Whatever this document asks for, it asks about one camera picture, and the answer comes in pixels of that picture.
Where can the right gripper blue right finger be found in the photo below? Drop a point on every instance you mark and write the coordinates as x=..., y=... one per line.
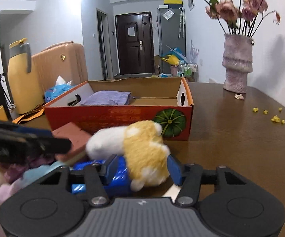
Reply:
x=188, y=178

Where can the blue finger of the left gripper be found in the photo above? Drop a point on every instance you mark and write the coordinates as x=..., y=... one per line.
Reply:
x=15, y=147
x=9, y=126

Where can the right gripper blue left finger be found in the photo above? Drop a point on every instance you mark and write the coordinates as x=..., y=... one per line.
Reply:
x=96, y=176

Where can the blue tissue packet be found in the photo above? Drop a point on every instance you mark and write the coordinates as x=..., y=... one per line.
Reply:
x=120, y=185

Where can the white makeup sponge wedge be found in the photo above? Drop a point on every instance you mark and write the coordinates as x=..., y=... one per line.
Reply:
x=172, y=192

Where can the pink sponge block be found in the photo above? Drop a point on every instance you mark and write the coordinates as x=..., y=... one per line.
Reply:
x=78, y=138

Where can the white and yellow plush toy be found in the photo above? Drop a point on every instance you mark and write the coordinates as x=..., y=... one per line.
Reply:
x=142, y=146

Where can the purple linen sachet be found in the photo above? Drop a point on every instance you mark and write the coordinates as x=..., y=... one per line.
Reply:
x=109, y=97

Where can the purple satin scrunchie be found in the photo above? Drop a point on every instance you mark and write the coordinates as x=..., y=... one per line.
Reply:
x=16, y=171

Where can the yellow thermos jug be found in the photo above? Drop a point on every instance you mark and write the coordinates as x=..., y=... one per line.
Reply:
x=23, y=77

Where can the red cardboard box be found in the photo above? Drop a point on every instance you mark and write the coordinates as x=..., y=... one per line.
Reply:
x=167, y=101

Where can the blue tissue pack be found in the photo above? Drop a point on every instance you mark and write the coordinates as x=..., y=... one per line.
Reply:
x=60, y=87

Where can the pink hard-shell suitcase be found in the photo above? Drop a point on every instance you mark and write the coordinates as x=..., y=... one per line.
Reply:
x=66, y=59

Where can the yellow watering can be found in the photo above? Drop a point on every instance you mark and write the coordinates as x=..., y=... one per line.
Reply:
x=171, y=60

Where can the pink textured vase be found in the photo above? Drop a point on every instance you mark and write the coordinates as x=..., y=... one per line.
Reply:
x=237, y=59

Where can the dark brown entrance door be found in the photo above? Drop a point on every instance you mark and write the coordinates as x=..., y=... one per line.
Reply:
x=135, y=43

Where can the grey refrigerator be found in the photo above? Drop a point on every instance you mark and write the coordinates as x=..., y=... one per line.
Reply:
x=169, y=32

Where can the dried pink rose bouquet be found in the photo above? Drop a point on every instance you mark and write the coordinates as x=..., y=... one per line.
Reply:
x=242, y=19

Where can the yellow box on refrigerator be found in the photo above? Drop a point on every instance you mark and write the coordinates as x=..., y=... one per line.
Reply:
x=172, y=2

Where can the camera tripod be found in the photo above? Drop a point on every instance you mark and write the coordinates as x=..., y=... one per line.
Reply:
x=10, y=104

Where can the wall picture frame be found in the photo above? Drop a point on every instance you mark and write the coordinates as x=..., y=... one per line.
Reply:
x=191, y=4

